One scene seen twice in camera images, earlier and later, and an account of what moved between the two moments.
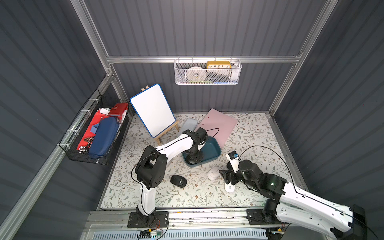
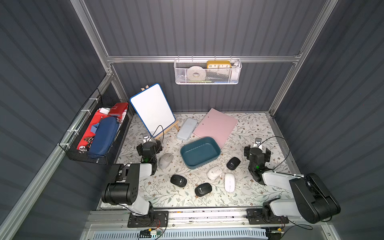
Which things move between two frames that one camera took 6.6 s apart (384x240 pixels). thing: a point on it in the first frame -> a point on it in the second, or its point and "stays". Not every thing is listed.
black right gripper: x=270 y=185 -> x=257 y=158
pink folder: x=218 y=125 stays
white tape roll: x=196 y=73 stays
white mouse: x=213 y=173 stays
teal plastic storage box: x=211 y=151 stays
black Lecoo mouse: x=189 y=160 -> x=203 y=189
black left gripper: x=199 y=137 -> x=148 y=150
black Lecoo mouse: x=178 y=181 stays
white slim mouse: x=229 y=187 stays
